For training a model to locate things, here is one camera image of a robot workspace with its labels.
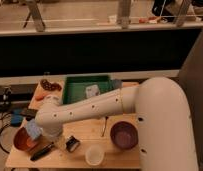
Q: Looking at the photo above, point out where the metal fork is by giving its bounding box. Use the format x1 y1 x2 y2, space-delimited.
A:
101 116 109 137

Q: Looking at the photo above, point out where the purple bowl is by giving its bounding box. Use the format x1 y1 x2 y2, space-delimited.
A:
110 121 138 150

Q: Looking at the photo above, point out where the black handled brush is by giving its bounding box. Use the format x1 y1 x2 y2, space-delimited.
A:
30 136 80 161

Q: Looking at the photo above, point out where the green plastic tray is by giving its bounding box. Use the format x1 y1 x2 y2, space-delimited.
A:
62 75 120 104

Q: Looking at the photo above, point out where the black cable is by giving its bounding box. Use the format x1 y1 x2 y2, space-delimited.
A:
0 123 13 154

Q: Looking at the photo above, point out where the orange bowl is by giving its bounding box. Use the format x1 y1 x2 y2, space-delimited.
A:
13 127 40 151

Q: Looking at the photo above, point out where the bunch of red grapes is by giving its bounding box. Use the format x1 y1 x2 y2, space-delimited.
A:
40 79 62 91

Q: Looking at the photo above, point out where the orange carrot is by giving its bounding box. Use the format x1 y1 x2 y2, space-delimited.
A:
35 92 48 101

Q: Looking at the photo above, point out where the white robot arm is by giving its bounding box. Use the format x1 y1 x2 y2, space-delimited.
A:
36 77 199 171

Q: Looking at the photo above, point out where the black rectangular remote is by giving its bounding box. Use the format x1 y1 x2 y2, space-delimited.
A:
21 108 37 119

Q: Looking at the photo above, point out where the blue sponge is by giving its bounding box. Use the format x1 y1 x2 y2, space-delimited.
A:
25 119 42 140

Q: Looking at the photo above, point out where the crumpled white cloth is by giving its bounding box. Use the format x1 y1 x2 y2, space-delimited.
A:
85 84 100 98

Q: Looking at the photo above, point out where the white paper cup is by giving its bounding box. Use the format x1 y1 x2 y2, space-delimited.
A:
85 145 105 166

